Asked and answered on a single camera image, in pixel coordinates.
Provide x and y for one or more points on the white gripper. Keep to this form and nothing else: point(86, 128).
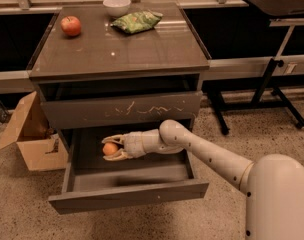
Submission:
point(134, 145)

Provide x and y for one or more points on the orange fruit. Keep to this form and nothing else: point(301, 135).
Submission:
point(110, 149)

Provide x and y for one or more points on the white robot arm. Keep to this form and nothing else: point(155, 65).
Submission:
point(273, 185)

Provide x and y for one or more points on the open grey middle drawer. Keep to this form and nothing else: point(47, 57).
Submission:
point(92, 183)

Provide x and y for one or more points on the scratched grey top drawer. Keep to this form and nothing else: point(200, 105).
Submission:
point(83, 113)

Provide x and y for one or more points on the grey drawer cabinet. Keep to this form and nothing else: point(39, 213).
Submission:
point(104, 62)

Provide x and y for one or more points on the cardboard box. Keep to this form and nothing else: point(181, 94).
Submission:
point(39, 145)

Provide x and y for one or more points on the green chip bag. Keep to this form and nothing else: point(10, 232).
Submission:
point(137, 22)

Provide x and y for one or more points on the red apple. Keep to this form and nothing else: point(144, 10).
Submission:
point(71, 26)

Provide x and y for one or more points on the white bowl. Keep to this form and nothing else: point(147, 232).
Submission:
point(117, 8)

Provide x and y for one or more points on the black side table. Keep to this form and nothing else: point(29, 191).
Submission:
point(253, 51)

